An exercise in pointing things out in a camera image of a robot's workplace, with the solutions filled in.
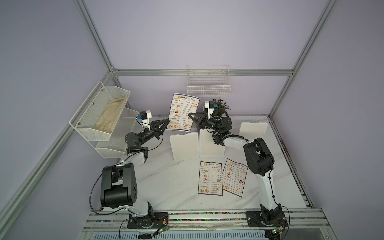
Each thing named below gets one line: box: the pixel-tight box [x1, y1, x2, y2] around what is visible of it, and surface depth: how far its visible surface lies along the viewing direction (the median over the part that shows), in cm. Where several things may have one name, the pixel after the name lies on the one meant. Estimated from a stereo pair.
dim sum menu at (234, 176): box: [222, 158, 248, 198], surface depth 90 cm
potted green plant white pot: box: [212, 97, 231, 117], surface depth 105 cm
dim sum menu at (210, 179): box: [198, 161, 223, 196], surface depth 90 cm
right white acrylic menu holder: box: [239, 122, 268, 141], surface depth 92 cm
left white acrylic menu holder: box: [169, 132, 199, 161], surface depth 88 cm
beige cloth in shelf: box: [94, 96, 128, 133], surface depth 81 cm
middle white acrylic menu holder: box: [199, 128, 225, 157], surface depth 95 cm
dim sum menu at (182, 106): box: [166, 93, 201, 133], surface depth 77 cm
